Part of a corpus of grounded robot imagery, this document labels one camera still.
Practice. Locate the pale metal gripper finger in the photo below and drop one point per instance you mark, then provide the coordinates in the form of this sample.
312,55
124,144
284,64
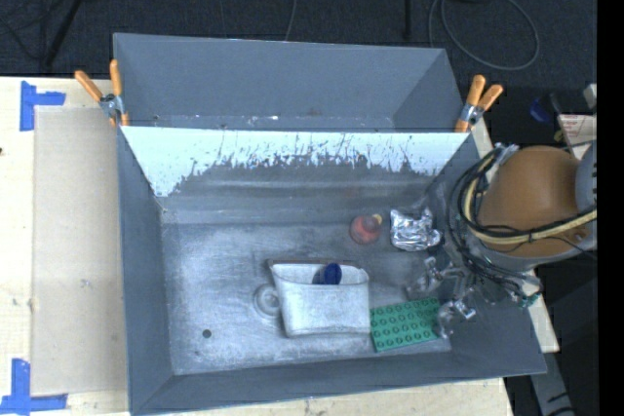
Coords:
432,272
460,310

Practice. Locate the crumpled silver foil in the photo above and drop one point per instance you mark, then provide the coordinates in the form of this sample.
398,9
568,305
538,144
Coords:
412,231

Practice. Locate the dark green flat block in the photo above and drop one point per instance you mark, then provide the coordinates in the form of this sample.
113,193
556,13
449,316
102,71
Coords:
402,324

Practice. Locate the orange toy fruit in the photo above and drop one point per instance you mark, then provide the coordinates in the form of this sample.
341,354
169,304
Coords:
363,230

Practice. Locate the blue round cap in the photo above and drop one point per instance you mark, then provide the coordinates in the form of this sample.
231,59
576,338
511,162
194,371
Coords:
329,274

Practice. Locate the clear plastic container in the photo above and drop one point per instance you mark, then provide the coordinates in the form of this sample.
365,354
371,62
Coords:
326,309

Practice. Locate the grey metal bin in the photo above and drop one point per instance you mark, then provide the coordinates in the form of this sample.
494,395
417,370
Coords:
229,253

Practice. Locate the pale cardboard board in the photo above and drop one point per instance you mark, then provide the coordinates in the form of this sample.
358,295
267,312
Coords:
78,248

